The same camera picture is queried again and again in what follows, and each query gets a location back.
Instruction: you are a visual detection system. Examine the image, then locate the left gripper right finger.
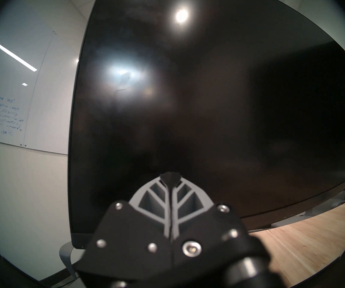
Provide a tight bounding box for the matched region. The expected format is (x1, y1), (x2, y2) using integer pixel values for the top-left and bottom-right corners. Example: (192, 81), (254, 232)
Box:
(171, 172), (266, 270)

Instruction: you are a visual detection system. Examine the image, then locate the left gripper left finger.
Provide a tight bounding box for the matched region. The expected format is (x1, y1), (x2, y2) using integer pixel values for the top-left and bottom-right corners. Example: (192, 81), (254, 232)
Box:
(79, 172), (173, 272)

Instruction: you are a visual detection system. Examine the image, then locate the curved black ultrawide monitor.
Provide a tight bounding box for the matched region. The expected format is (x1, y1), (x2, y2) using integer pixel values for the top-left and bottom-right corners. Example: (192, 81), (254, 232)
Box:
(67, 0), (345, 249)

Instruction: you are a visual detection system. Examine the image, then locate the grey mesh office chair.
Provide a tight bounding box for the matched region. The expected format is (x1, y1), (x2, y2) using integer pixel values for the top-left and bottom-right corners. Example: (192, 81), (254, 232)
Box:
(59, 242), (86, 280)

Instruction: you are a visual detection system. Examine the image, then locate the glass whiteboard with blue writing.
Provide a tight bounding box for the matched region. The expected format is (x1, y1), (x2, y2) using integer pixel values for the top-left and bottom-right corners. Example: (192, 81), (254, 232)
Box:
(0, 29), (80, 155)

